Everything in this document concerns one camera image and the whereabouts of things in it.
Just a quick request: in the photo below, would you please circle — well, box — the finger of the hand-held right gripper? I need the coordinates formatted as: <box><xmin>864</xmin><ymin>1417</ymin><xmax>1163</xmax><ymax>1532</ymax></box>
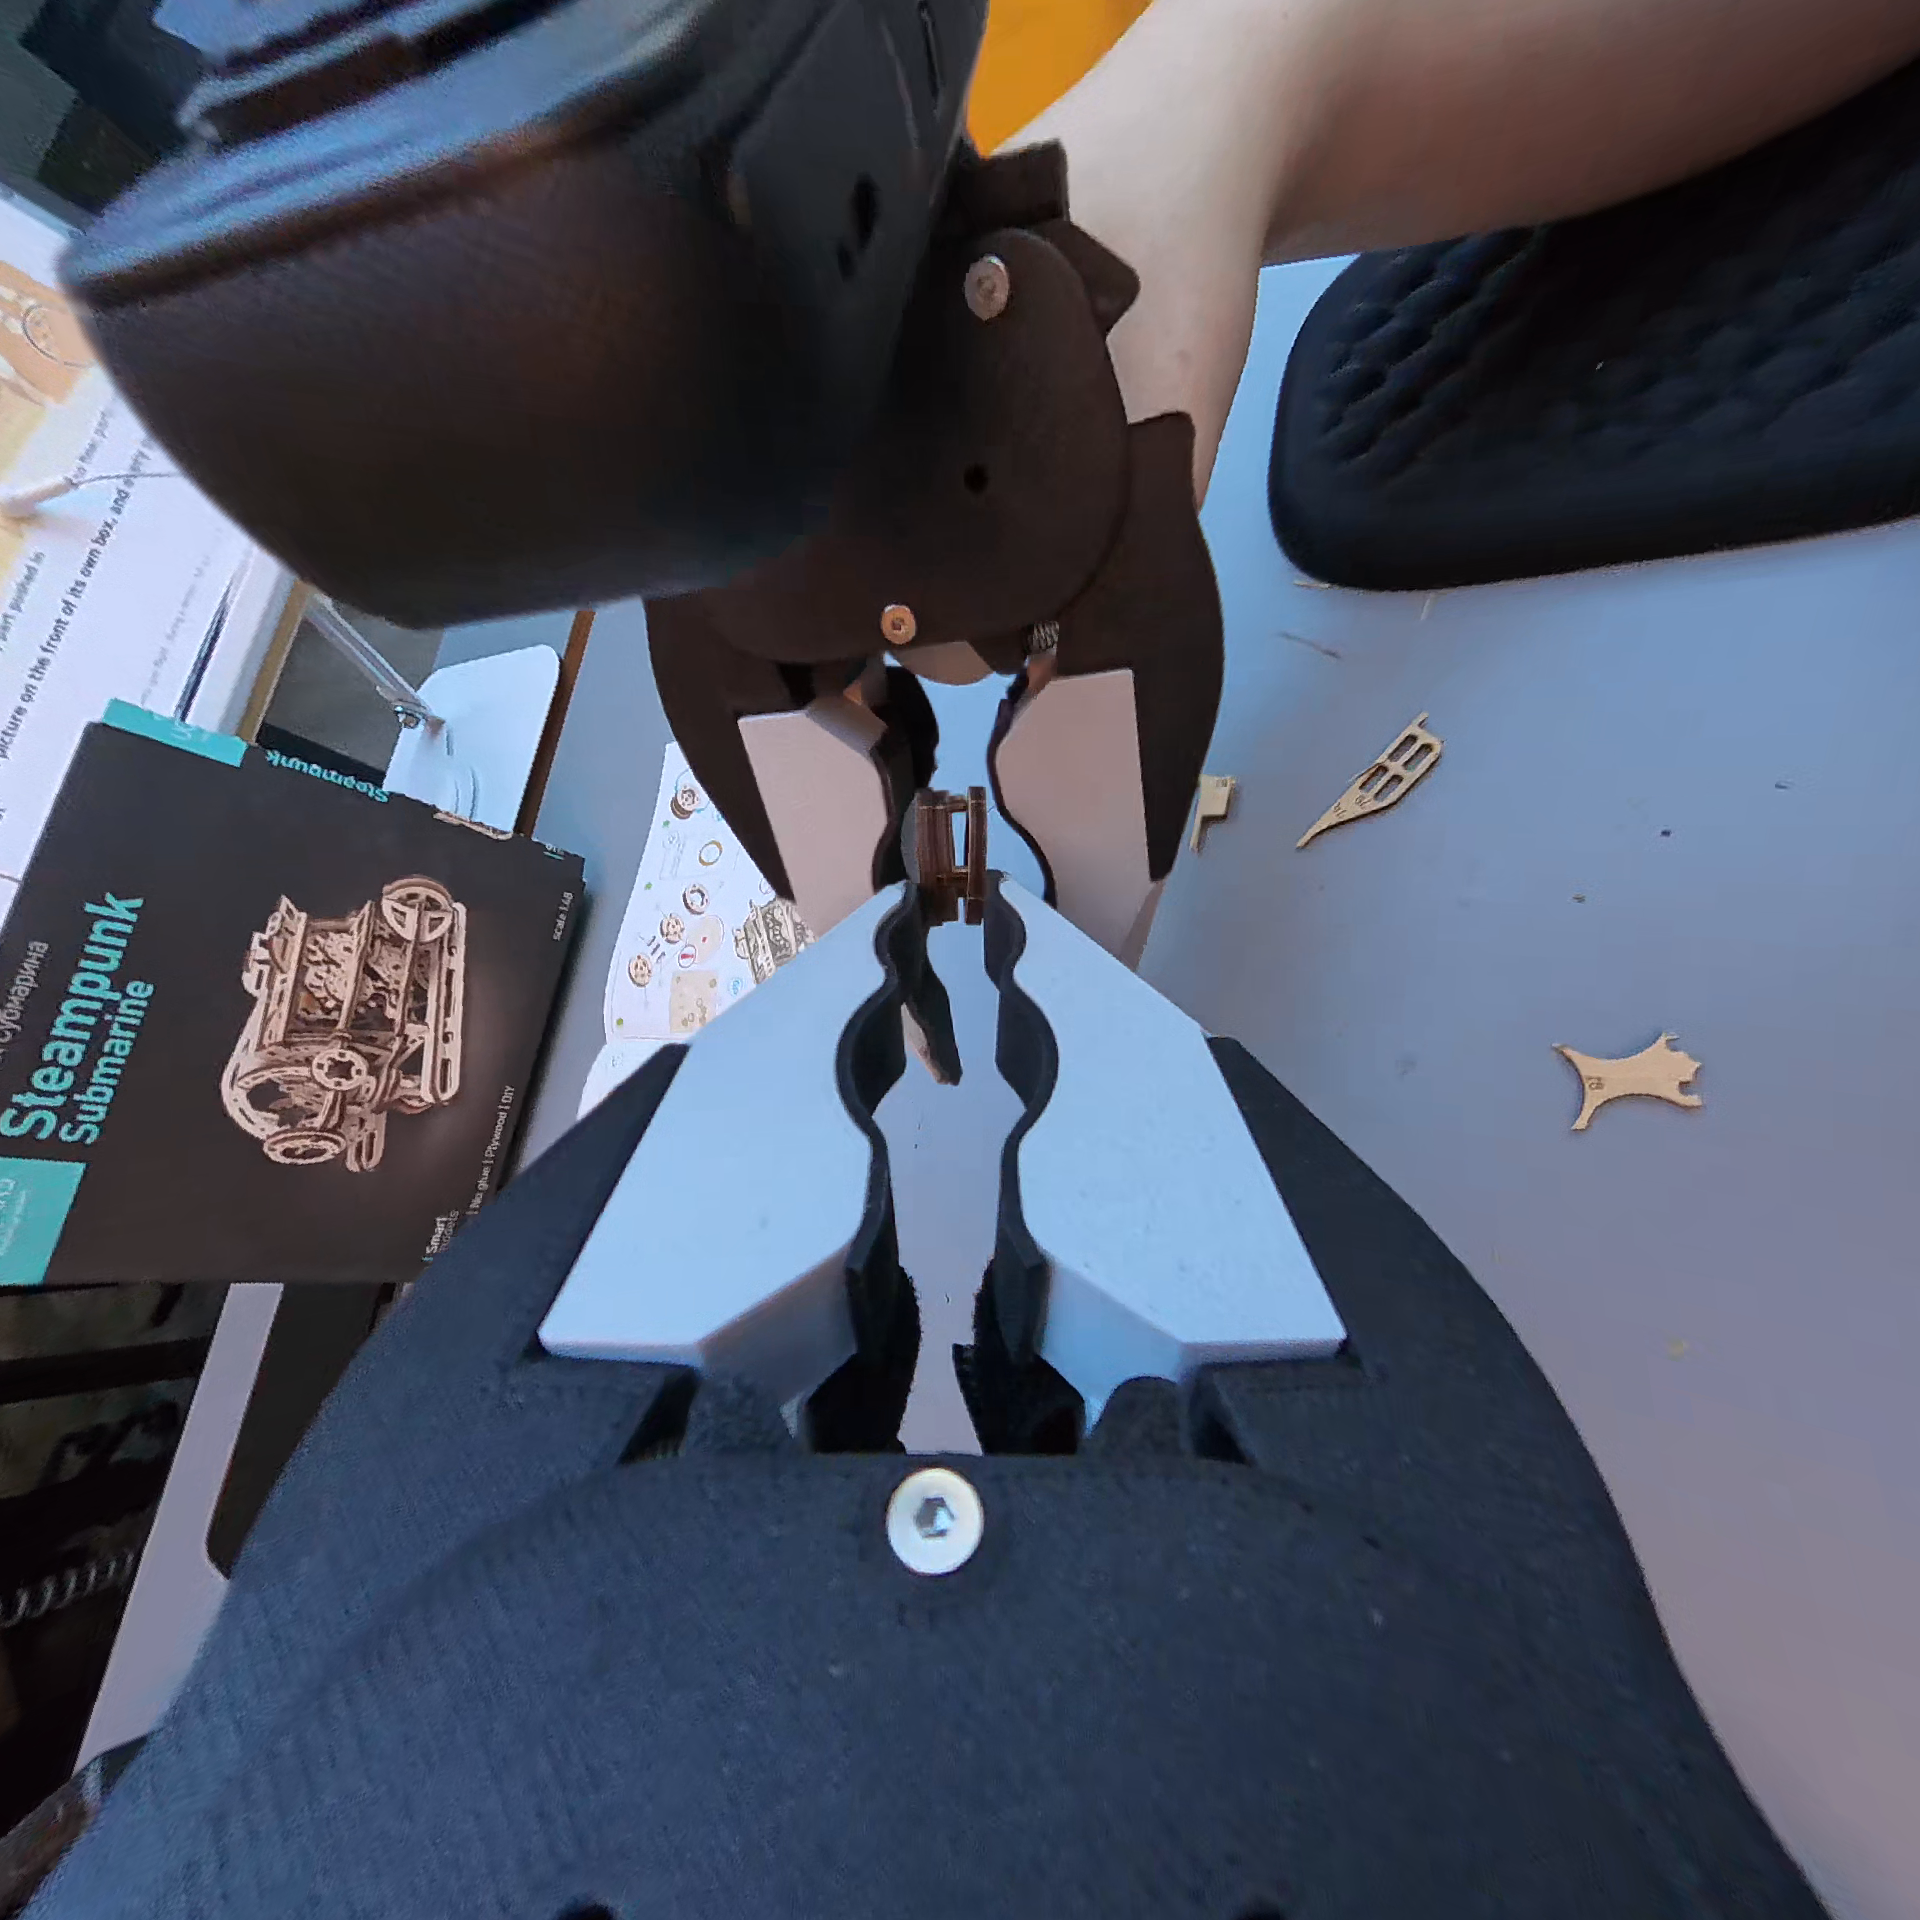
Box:
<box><xmin>983</xmin><ymin>666</ymin><xmax>1167</xmax><ymax>969</ymax></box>
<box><xmin>736</xmin><ymin>666</ymin><xmax>961</xmax><ymax>1085</ymax></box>

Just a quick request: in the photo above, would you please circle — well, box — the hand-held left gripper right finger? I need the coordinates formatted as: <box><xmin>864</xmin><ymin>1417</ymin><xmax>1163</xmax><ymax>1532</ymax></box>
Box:
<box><xmin>976</xmin><ymin>881</ymin><xmax>1346</xmax><ymax>1449</ymax></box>

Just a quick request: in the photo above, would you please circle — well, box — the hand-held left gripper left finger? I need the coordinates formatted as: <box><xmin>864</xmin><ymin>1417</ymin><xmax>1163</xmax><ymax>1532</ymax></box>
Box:
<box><xmin>537</xmin><ymin>881</ymin><xmax>921</xmax><ymax>1449</ymax></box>

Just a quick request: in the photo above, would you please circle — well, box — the wooden wheel disc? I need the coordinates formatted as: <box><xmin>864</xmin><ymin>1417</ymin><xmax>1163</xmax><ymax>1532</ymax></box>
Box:
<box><xmin>906</xmin><ymin>785</ymin><xmax>992</xmax><ymax>922</ymax></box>

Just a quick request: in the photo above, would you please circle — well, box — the person's right forearm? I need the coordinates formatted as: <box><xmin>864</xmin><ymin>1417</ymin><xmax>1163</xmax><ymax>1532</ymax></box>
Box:
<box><xmin>997</xmin><ymin>0</ymin><xmax>1920</xmax><ymax>519</ymax></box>

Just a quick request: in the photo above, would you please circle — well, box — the grey desk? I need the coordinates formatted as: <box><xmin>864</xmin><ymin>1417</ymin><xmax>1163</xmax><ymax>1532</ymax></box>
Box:
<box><xmin>434</xmin><ymin>256</ymin><xmax>1920</xmax><ymax>1920</ymax></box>

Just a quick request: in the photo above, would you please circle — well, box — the illustrated instruction booklet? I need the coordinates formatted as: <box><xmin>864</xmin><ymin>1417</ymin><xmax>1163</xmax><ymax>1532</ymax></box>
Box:
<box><xmin>575</xmin><ymin>735</ymin><xmax>818</xmax><ymax>1113</ymax></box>

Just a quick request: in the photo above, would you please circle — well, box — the slotted wooden offcut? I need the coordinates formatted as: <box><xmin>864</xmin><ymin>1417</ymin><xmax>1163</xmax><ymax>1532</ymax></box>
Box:
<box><xmin>1295</xmin><ymin>716</ymin><xmax>1445</xmax><ymax>852</ymax></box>

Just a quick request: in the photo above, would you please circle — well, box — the white stand base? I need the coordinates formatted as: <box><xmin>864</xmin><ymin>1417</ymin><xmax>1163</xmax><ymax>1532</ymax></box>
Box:
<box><xmin>402</xmin><ymin>645</ymin><xmax>559</xmax><ymax>837</ymax></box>

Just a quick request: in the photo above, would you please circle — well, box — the star-shaped wooden offcut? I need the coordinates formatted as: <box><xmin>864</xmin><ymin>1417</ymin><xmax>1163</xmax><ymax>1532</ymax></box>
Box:
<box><xmin>1551</xmin><ymin>1031</ymin><xmax>1705</xmax><ymax>1130</ymax></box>

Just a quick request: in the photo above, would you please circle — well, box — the instruction sheet in clear stand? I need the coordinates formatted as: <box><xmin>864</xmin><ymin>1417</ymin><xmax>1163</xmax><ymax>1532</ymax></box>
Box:
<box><xmin>0</xmin><ymin>180</ymin><xmax>442</xmax><ymax>886</ymax></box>

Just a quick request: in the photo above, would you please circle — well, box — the black model kit box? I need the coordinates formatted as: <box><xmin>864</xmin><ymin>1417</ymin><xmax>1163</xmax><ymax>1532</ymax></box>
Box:
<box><xmin>0</xmin><ymin>696</ymin><xmax>587</xmax><ymax>1288</ymax></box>

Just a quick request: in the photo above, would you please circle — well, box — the yellow plastic bin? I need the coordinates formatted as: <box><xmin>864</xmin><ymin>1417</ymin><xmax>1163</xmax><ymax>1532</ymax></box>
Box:
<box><xmin>959</xmin><ymin>0</ymin><xmax>1119</xmax><ymax>154</ymax></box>

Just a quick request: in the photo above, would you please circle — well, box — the black wrist rest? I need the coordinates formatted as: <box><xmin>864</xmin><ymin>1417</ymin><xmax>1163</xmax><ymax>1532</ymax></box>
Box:
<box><xmin>1265</xmin><ymin>58</ymin><xmax>1920</xmax><ymax>589</ymax></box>

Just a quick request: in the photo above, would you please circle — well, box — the coiled black cable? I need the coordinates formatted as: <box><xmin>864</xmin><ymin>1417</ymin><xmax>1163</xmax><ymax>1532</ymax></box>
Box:
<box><xmin>0</xmin><ymin>1545</ymin><xmax>144</xmax><ymax>1633</ymax></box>

